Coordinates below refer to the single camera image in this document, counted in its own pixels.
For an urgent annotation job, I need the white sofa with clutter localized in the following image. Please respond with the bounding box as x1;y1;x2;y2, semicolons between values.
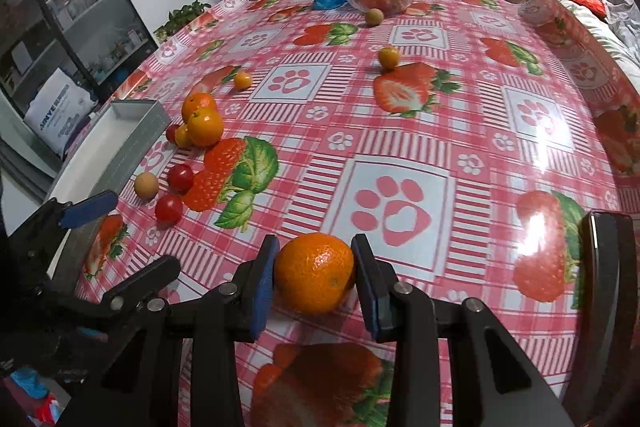
558;0;639;84

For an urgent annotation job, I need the brown fruit near bowl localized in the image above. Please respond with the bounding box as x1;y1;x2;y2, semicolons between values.
364;9;385;27

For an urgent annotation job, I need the white printed bag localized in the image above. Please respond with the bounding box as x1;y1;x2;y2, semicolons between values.
24;68;96;157

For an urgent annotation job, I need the large orange mandarin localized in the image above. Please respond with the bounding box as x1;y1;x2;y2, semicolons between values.
181;92;217;124

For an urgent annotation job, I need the glass display cabinet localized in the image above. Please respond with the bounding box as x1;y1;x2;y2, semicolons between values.
1;0;156;116

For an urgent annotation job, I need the dark wooden chair back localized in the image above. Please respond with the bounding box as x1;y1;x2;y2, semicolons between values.
562;210;639;426

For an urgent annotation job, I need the red cherry tomato near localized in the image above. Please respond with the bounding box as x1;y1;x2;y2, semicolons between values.
155;194;183;227

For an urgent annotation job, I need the red cherry tomato middle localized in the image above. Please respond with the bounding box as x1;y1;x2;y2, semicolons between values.
166;164;194;194

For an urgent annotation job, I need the grey white tray box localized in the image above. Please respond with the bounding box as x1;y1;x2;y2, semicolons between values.
48;100;170;294

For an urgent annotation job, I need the yellow cherry tomato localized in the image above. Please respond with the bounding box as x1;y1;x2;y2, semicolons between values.
174;124;193;150

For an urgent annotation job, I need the yellow orange kumquat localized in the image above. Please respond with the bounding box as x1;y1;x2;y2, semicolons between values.
378;46;401;70

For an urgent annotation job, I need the green potted plant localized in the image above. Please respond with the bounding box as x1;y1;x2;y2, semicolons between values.
153;0;209;43

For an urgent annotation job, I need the orange with stem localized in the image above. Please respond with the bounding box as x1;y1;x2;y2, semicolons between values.
186;107;224;148

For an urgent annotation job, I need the strawberry pattern tablecloth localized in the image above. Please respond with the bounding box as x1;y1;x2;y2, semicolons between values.
74;0;640;427

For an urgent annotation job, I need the small yellow kumquat far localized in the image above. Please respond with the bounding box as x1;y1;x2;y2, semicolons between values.
233;70;253;91

